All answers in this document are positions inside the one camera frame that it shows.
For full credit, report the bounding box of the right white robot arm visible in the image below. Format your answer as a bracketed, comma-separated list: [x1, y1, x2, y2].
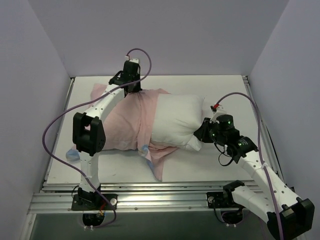
[194, 114, 315, 240]

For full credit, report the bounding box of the blue and pink printed pillowcase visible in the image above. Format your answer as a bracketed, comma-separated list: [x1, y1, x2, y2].
[65, 83, 181, 182]

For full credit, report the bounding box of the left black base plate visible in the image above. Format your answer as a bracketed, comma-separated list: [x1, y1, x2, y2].
[71, 193, 118, 211]

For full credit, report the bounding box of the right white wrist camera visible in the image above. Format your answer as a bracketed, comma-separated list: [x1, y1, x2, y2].
[210, 103, 227, 122]

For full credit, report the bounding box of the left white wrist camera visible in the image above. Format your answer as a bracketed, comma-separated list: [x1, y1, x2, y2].
[125, 55, 140, 64]

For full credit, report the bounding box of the aluminium front rail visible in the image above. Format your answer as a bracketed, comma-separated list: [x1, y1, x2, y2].
[28, 181, 226, 214]

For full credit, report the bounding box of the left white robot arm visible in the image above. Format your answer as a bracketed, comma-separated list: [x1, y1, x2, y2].
[72, 58, 141, 210]

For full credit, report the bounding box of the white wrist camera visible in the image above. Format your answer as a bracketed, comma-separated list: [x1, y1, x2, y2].
[125, 55, 140, 64]
[210, 103, 227, 122]

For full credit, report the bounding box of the white pillow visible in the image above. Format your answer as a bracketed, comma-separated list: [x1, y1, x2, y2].
[151, 93, 204, 151]

